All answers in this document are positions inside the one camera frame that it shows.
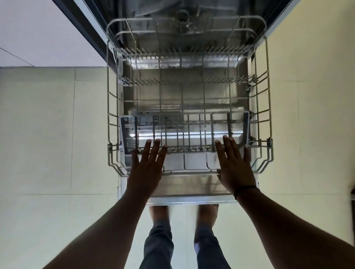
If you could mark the person's left foot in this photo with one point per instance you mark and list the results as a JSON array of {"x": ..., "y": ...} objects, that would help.
[{"x": 159, "y": 212}]

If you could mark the person's blue trousers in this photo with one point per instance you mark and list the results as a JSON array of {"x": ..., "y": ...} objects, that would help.
[{"x": 158, "y": 246}]

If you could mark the silver dishwasher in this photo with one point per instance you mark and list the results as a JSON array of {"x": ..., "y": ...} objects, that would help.
[{"x": 191, "y": 188}]

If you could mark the person's left hand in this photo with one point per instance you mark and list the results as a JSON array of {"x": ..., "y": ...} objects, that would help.
[{"x": 145, "y": 174}]

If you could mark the person's right forearm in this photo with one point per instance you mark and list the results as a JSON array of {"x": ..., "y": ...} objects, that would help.
[{"x": 299, "y": 235}]

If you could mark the person's left forearm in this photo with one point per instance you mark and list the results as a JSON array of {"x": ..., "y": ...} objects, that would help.
[{"x": 105, "y": 238}]

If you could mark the person's foot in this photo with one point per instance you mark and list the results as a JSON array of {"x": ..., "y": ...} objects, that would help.
[
  {"x": 159, "y": 212},
  {"x": 208, "y": 213}
]

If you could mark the black wristband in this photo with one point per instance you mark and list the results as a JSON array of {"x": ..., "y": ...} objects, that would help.
[{"x": 245, "y": 187}]

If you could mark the person's right hand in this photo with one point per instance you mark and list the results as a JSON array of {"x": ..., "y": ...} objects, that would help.
[{"x": 235, "y": 171}]

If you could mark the grey cutlery basket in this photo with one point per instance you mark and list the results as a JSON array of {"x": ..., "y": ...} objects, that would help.
[{"x": 126, "y": 138}]

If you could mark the person's right foot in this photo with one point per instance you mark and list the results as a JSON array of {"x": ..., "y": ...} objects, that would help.
[{"x": 208, "y": 213}]

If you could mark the grey detergent dispenser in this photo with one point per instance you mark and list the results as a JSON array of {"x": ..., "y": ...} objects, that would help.
[{"x": 156, "y": 118}]

